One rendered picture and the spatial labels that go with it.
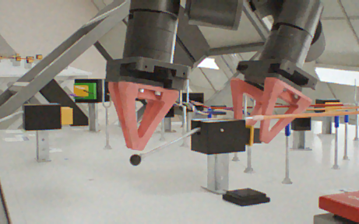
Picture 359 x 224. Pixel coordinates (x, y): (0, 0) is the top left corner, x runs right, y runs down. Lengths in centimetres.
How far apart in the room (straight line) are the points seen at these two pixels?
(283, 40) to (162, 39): 18
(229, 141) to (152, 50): 15
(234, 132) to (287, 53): 13
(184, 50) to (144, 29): 120
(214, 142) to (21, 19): 763
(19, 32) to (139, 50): 763
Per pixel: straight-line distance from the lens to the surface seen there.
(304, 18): 64
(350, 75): 430
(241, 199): 54
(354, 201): 44
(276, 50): 62
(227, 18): 53
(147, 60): 49
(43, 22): 820
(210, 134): 56
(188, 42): 172
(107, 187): 63
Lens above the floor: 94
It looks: 15 degrees up
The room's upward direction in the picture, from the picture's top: 46 degrees clockwise
